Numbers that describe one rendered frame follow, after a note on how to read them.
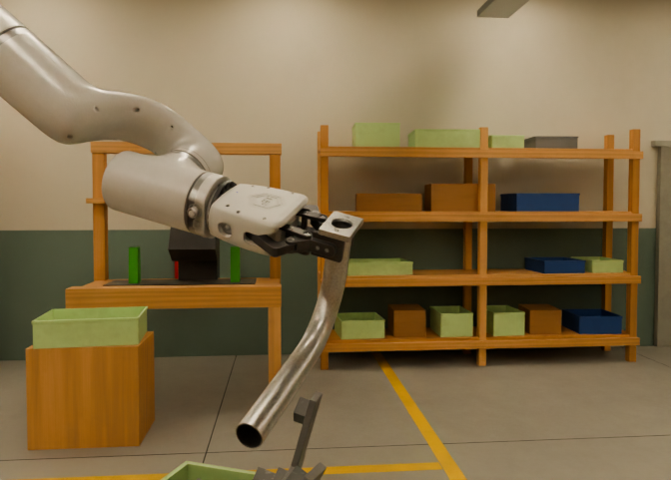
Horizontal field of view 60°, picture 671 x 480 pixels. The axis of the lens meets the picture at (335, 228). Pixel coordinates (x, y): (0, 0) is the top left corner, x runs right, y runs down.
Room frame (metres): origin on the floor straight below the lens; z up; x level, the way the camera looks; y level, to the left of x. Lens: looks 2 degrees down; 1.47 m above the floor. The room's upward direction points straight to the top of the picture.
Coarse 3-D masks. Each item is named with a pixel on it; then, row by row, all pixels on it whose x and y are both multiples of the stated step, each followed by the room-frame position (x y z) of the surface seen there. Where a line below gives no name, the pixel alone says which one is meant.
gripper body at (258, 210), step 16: (224, 192) 0.74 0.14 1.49; (240, 192) 0.74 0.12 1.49; (256, 192) 0.75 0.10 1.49; (272, 192) 0.76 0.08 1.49; (288, 192) 0.76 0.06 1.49; (224, 208) 0.71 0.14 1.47; (240, 208) 0.71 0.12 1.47; (256, 208) 0.71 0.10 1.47; (272, 208) 0.71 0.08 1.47; (288, 208) 0.72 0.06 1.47; (208, 224) 0.73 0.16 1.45; (224, 224) 0.72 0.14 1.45; (240, 224) 0.70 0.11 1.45; (256, 224) 0.69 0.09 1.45; (272, 224) 0.68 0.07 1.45; (288, 224) 0.72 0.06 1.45; (240, 240) 0.71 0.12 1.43
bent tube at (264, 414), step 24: (336, 216) 0.72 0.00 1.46; (336, 264) 0.71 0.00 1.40; (336, 288) 0.73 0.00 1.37; (336, 312) 0.74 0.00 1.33; (312, 336) 0.71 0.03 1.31; (288, 360) 0.67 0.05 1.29; (312, 360) 0.68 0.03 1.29; (288, 384) 0.63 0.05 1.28; (264, 408) 0.58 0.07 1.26; (240, 432) 0.58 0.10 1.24; (264, 432) 0.56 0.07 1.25
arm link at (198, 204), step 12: (204, 180) 0.74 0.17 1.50; (216, 180) 0.74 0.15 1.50; (228, 180) 0.77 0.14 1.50; (192, 192) 0.73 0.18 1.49; (204, 192) 0.72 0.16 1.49; (192, 204) 0.73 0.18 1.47; (204, 204) 0.72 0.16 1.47; (192, 216) 0.72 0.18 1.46; (204, 216) 0.73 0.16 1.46; (192, 228) 0.74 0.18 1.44; (204, 228) 0.74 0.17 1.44
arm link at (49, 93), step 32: (32, 32) 0.76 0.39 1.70; (0, 64) 0.72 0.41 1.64; (32, 64) 0.72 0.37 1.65; (64, 64) 0.75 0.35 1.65; (0, 96) 0.75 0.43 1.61; (32, 96) 0.72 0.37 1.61; (64, 96) 0.73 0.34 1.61; (96, 96) 0.75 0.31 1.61; (128, 96) 0.79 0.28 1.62; (64, 128) 0.73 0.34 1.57; (96, 128) 0.77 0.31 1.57; (128, 128) 0.81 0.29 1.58; (160, 128) 0.82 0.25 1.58; (192, 128) 0.83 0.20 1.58
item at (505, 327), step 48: (384, 144) 5.28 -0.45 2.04; (432, 144) 5.34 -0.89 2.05; (480, 144) 5.33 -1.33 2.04; (528, 144) 5.61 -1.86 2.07; (576, 144) 5.47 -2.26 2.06; (432, 192) 5.38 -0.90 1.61; (480, 192) 5.33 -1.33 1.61; (480, 240) 5.33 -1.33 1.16; (480, 288) 5.33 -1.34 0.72; (336, 336) 5.37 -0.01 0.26; (384, 336) 5.37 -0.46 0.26; (432, 336) 5.37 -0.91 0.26; (480, 336) 5.33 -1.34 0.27; (528, 336) 5.38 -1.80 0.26; (576, 336) 5.42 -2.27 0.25; (624, 336) 5.46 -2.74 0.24
